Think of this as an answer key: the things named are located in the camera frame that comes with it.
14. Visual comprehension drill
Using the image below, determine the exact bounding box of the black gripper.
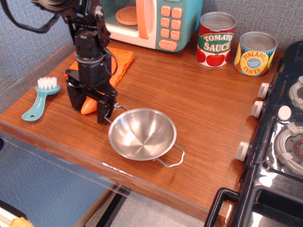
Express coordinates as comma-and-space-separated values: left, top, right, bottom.
65, 48, 117, 123

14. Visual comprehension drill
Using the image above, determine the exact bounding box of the orange toy carrot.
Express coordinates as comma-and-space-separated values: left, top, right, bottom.
80, 96, 98, 115

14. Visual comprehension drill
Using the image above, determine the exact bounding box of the silver metal bowl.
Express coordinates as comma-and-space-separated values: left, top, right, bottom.
104, 105, 185, 168

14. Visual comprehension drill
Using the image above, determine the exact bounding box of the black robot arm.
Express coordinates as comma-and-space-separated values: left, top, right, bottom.
33, 0, 117, 123

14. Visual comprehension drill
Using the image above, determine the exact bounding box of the teal dish brush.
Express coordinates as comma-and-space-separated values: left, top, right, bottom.
22, 77, 61, 122

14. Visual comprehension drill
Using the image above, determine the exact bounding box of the teal toy microwave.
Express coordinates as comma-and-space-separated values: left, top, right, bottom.
100, 0, 203, 52

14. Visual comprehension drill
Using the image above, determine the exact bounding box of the tomato sauce can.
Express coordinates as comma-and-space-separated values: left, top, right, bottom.
196, 11, 237, 68

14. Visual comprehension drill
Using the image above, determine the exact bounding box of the pineapple slices can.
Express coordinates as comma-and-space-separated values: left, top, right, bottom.
234, 31, 278, 77

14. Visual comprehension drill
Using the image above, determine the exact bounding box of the black toy stove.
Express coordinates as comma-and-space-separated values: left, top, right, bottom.
205, 41, 303, 227

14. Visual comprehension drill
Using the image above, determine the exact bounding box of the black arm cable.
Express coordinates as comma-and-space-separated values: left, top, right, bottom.
0, 0, 60, 34

